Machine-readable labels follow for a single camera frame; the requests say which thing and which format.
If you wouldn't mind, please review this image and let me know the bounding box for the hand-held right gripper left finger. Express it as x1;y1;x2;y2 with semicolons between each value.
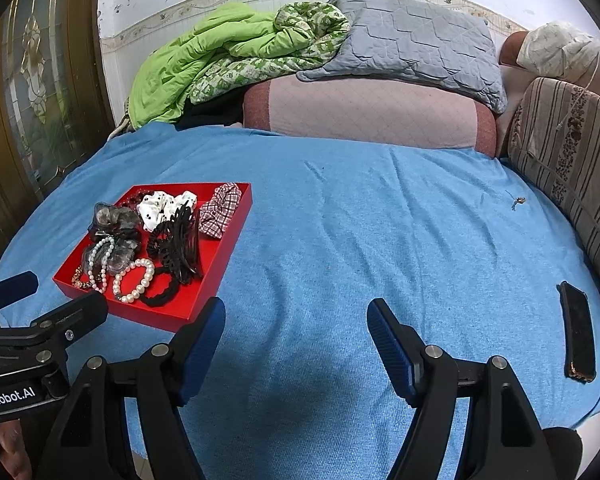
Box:
45;296;227;480

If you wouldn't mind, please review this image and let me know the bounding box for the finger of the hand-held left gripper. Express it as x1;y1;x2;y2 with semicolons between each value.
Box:
0;270;40;313
0;291;109;363

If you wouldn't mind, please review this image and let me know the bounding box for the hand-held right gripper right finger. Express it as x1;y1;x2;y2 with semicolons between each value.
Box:
367;298;558;480

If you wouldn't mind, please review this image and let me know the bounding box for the white bead bracelet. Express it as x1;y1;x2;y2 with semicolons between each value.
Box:
112;258;157;304

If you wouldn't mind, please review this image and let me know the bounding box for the pearl bead string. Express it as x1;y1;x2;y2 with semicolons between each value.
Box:
86;236;117;293

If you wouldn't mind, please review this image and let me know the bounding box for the red tray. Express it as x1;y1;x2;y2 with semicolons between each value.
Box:
52;181;253;333

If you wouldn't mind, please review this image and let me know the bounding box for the black banana hair clip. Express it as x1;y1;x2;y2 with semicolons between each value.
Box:
170;200;204;282

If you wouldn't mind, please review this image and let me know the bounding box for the white cherry print scrunchie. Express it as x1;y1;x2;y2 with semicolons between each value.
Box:
136;190;198;233

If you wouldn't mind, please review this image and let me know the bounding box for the person's left hand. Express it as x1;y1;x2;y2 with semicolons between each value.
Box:
0;420;33;480

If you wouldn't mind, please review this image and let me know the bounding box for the dark sheer scrunchie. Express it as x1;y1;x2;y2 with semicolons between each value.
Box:
91;202;141;235
81;230;142;277

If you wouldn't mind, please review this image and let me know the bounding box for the blue blanket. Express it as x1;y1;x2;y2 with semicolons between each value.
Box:
0;122;600;480

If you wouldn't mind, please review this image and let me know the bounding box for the red polka dot scrunchie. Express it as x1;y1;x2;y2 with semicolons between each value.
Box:
120;187;156;208

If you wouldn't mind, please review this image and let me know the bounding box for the red plaid scrunchie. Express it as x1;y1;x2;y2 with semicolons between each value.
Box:
198;183;242;239

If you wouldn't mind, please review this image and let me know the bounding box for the black smartphone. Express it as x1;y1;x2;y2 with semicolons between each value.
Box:
556;281;597;384

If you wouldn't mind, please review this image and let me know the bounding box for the beige cloth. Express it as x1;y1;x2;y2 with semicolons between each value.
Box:
107;110;138;142

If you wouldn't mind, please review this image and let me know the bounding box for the wooden stained glass door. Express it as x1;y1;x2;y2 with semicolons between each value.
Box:
0;0;116;281

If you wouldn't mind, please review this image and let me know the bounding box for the pink bolster pillow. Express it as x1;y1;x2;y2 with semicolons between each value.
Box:
242;75;498;158

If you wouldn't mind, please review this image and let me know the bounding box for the dark cloth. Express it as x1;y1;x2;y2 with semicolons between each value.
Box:
177;92;246;128

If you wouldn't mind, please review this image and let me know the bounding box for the striped floral cushion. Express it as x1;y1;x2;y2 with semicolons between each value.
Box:
507;77;600;311

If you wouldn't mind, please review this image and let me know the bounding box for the green quilt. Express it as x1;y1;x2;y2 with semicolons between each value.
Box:
125;1;351;131

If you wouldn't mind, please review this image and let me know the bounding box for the grey quilted pillow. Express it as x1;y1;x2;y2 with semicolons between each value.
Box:
296;0;508;113

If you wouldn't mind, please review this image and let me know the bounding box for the brown pink cushion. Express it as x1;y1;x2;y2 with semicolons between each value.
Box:
495;30;600;156

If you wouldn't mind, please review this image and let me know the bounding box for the white patterned cloth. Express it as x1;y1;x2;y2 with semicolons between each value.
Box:
516;21;600;81

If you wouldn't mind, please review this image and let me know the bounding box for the black spiral hair tie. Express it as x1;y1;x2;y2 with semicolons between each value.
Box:
147;222;178;267

